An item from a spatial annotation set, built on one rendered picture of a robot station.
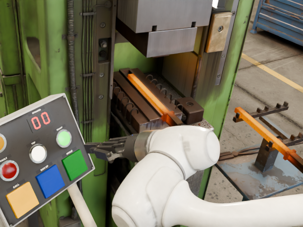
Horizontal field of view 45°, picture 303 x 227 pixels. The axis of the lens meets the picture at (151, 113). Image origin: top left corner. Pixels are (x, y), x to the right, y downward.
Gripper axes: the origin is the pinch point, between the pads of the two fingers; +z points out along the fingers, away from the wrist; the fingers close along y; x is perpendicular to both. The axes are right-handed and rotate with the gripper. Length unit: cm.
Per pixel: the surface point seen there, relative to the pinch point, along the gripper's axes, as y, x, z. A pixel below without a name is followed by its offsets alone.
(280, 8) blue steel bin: 430, -19, 103
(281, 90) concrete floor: 302, -89, 72
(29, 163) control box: -13.6, 2.1, 13.3
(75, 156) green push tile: 1.1, -3.6, 12.5
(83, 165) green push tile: 2.5, -7.6, 12.5
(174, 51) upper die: 45.7, 15.7, -3.9
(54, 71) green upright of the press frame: 15.0, 22.6, 26.4
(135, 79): 58, 5, 32
